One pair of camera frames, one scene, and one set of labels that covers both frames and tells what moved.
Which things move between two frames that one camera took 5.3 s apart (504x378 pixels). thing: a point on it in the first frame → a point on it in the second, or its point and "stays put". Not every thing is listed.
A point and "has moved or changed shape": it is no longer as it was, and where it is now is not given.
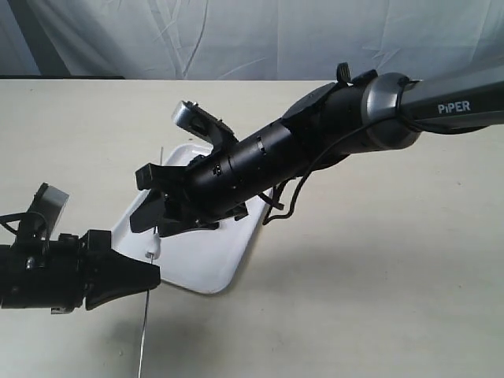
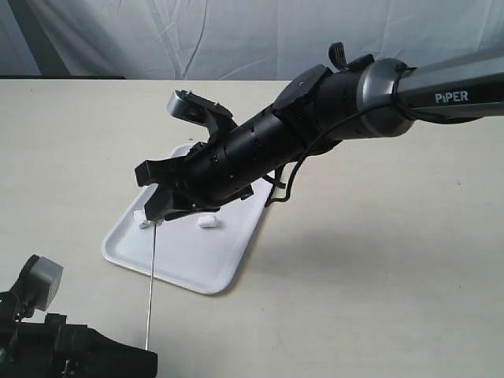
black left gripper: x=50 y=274 → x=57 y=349
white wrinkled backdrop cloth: x=246 y=39 stays put
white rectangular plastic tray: x=202 y=259 stays put
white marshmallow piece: x=157 y=247 has moved or changed shape
